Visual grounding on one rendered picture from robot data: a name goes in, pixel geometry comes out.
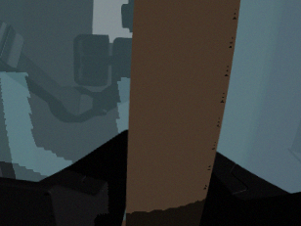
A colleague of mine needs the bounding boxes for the long tan wooden rail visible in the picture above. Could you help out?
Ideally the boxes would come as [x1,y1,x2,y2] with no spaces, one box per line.
[126,0,241,226]

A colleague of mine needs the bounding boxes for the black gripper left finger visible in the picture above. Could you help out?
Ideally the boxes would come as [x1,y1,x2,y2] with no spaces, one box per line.
[0,129,128,226]

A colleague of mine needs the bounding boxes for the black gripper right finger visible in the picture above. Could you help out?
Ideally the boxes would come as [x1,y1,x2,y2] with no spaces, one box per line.
[198,152,301,226]

